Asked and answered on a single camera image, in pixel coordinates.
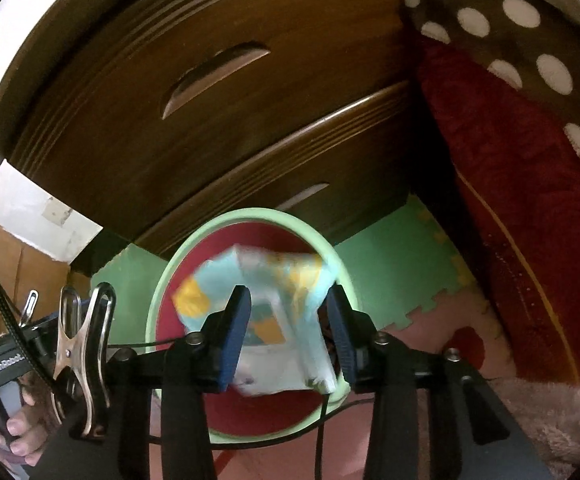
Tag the teal wet wipes pack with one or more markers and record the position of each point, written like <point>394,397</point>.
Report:
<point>284,348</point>

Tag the red bed skirt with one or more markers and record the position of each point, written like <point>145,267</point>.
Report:
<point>520,177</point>

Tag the red bin with green rim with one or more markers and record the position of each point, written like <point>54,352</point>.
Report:
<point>234,418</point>

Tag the dark wooden nightstand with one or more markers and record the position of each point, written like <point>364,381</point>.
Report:
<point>151,117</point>

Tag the brown polka dot bedsheet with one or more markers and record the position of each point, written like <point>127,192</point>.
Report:
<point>530,44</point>

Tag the white wall socket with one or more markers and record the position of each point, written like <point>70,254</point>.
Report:
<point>56,212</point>

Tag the metal spring clamp right camera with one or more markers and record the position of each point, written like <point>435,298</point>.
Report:
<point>82,344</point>

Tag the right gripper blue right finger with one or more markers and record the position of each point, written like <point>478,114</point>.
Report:
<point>352,333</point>

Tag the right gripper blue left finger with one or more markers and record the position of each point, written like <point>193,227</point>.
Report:
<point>224,333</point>

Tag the person left hand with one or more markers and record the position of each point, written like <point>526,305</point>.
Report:
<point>30,428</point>

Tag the green foam floor mat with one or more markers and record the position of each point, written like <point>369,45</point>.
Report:
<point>406,270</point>

